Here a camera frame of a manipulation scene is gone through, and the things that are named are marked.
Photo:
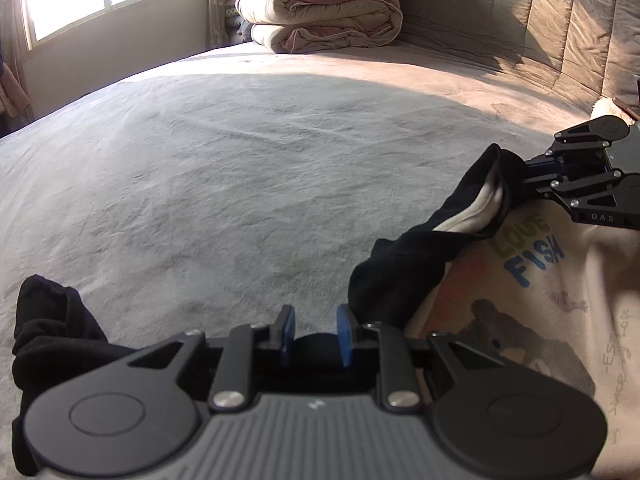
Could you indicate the grey bed sheet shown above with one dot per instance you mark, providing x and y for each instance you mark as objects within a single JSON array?
[{"x": 208, "y": 192}]

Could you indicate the beige curtain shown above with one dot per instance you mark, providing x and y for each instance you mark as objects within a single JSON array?
[{"x": 220, "y": 5}]

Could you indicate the beige black raglan sweatshirt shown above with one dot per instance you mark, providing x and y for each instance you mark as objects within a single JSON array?
[{"x": 523, "y": 329}]

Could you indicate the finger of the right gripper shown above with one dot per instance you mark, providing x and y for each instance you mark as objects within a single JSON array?
[
  {"x": 541, "y": 163},
  {"x": 539, "y": 185}
]

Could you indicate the folded beige pink comforter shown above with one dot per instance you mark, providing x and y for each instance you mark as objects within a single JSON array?
[{"x": 306, "y": 26}]

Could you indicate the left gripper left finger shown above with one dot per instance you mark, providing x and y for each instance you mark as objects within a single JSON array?
[{"x": 249, "y": 358}]

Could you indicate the dark hanging clothes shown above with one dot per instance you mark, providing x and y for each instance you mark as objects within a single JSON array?
[{"x": 16, "y": 111}]

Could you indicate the quilted beige headboard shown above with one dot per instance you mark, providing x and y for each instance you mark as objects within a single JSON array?
[{"x": 582, "y": 50}]

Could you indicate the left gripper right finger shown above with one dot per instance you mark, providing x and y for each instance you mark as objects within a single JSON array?
[{"x": 382, "y": 349}]

